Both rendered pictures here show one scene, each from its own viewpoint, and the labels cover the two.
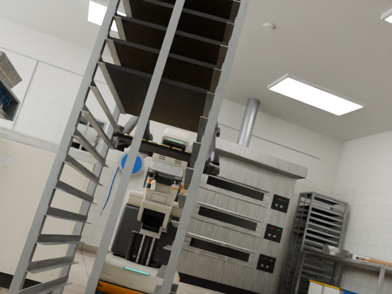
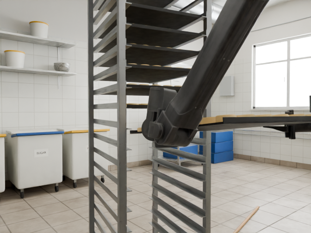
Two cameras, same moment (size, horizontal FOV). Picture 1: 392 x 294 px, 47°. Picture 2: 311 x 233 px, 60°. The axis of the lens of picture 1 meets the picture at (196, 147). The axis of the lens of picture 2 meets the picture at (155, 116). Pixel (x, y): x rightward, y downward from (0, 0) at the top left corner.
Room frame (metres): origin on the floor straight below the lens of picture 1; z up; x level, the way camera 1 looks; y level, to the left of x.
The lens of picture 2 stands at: (3.19, -0.43, 1.03)
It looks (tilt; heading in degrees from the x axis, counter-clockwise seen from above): 1 degrees down; 154
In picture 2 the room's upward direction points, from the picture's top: straight up
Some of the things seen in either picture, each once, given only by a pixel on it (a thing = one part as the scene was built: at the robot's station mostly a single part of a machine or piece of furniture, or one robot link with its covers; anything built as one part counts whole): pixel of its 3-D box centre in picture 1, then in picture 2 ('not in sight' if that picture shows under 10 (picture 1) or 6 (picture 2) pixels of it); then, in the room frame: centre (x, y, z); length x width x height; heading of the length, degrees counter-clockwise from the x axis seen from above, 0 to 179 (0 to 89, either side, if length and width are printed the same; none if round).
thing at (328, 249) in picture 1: (335, 252); not in sight; (6.62, -2.39, 0.95); 0.39 x 0.39 x 0.14
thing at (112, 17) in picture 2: not in sight; (108, 21); (1.78, -0.01, 1.50); 0.64 x 0.03 x 0.03; 179
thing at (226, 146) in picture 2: not in sight; (216, 145); (-1.16, 3.12, 0.30); 0.60 x 0.40 x 0.20; 103
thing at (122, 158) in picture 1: (123, 185); not in sight; (6.92, 0.91, 1.10); 0.41 x 0.15 x 1.10; 103
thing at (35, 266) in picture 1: (58, 262); (172, 225); (1.79, 0.39, 0.33); 0.64 x 0.03 x 0.03; 179
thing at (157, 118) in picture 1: (160, 103); (142, 107); (1.79, 0.19, 1.05); 0.60 x 0.40 x 0.01; 179
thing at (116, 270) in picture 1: (137, 279); not in sight; (3.61, 0.16, 0.16); 0.67 x 0.64 x 0.25; 179
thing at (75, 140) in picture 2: not in sight; (82, 155); (-0.71, 0.35, 0.39); 0.64 x 0.54 x 0.77; 10
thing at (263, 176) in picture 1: (228, 220); not in sight; (6.73, -0.76, 1.01); 1.56 x 1.20 x 2.01; 103
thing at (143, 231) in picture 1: (161, 222); not in sight; (3.44, 0.10, 0.62); 0.28 x 0.27 x 0.25; 89
